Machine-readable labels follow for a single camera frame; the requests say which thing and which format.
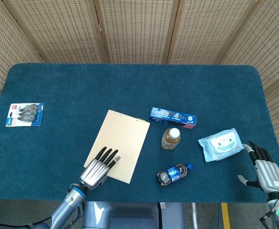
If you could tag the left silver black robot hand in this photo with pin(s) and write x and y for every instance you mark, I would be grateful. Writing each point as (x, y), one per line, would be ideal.
(94, 173)

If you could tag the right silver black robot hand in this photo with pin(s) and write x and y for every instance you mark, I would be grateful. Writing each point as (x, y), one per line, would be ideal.
(269, 175)

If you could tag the tan notebook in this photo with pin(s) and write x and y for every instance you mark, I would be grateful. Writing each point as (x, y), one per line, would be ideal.
(122, 136)

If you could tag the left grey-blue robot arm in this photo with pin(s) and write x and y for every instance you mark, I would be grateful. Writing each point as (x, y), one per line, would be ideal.
(65, 210)

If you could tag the grey-blue robot torso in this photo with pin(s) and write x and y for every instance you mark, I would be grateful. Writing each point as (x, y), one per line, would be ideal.
(130, 214)

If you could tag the light blue wet wipes pack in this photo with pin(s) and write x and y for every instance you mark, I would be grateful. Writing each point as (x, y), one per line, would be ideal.
(222, 144)

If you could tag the cola bottle blue label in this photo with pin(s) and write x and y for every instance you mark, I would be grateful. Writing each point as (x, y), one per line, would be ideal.
(173, 174)

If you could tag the yellow tea bottle white cap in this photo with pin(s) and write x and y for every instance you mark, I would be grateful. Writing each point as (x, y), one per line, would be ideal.
(170, 140)

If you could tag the dark blue table cloth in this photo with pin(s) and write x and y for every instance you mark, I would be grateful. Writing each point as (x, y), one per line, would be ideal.
(82, 90)

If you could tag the blister pack of clips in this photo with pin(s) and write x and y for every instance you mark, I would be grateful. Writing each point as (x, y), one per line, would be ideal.
(24, 114)

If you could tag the blue cookie box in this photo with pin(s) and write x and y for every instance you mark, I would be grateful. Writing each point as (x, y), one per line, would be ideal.
(173, 118)

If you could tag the bamboo folding screen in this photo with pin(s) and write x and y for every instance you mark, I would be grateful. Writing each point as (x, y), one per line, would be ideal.
(139, 31)

